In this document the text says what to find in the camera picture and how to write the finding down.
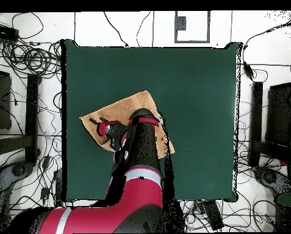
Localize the black power strip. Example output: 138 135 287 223
202 200 225 231
0 23 20 41

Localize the looped black cable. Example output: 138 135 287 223
11 12 45 40

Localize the tan terry towel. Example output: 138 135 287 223
79 90 176 160

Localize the black cable with adapter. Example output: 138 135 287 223
242 14 291 82

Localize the long black cable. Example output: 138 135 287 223
102 11 129 48

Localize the dark green table cloth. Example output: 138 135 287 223
64 39 242 202

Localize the thin black cable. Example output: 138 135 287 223
135 10 153 48

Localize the dark grey tripod base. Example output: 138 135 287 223
0 160 36 233
253 165 291 196

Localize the black box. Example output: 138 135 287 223
265 82 291 147
0 68 12 131

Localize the coiled black cable bundle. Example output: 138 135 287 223
1 40 63 79

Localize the black stand base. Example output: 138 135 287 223
248 81 291 169
0 73 41 163

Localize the blue cable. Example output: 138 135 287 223
183 200 196 211

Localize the small grey square plate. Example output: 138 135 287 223
176 16 187 31

